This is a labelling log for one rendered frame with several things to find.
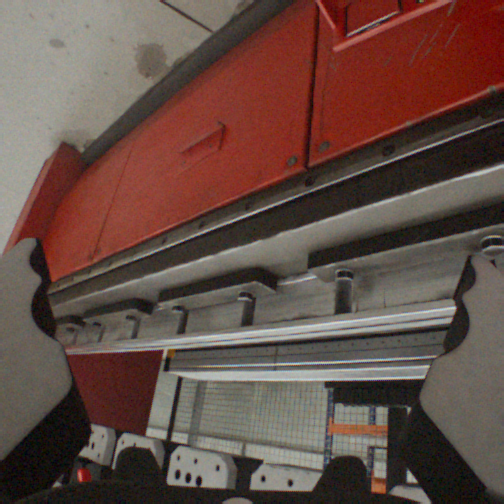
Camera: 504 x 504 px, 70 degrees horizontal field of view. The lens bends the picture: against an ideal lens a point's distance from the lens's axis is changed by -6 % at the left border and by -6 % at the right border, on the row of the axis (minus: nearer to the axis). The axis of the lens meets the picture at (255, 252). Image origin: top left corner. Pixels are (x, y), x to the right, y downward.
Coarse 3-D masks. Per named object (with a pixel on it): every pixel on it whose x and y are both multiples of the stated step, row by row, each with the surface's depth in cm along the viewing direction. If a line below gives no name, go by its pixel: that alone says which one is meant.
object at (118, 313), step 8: (112, 304) 99; (120, 304) 95; (128, 304) 92; (136, 304) 90; (144, 304) 92; (88, 312) 107; (96, 312) 103; (104, 312) 100; (112, 312) 96; (120, 312) 94; (128, 312) 92; (136, 312) 91; (144, 312) 91; (88, 320) 107; (96, 320) 106; (104, 320) 104; (112, 320) 102; (120, 320) 101
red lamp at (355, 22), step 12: (360, 0) 31; (372, 0) 30; (384, 0) 29; (396, 0) 28; (348, 12) 32; (360, 12) 31; (372, 12) 30; (384, 12) 29; (396, 12) 28; (348, 24) 31; (360, 24) 30
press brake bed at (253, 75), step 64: (256, 0) 106; (192, 64) 125; (256, 64) 84; (320, 64) 65; (384, 64) 54; (448, 64) 45; (128, 128) 158; (192, 128) 93; (256, 128) 71; (320, 128) 58; (384, 128) 48; (448, 128) 42; (128, 192) 106; (192, 192) 78; (256, 192) 64; (320, 192) 54; (64, 256) 126; (128, 256) 88
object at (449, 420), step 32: (480, 256) 11; (480, 288) 9; (480, 320) 8; (448, 352) 7; (480, 352) 7; (448, 384) 7; (480, 384) 7; (416, 416) 6; (448, 416) 6; (480, 416) 6; (416, 448) 6; (448, 448) 6; (480, 448) 6; (416, 480) 7; (448, 480) 6; (480, 480) 5
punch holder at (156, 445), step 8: (120, 440) 78; (128, 440) 76; (136, 440) 74; (144, 440) 72; (152, 440) 71; (160, 440) 73; (168, 440) 78; (120, 448) 77; (152, 448) 70; (160, 448) 70; (168, 448) 71; (176, 448) 73; (160, 456) 69; (168, 456) 71; (160, 464) 69; (168, 464) 71
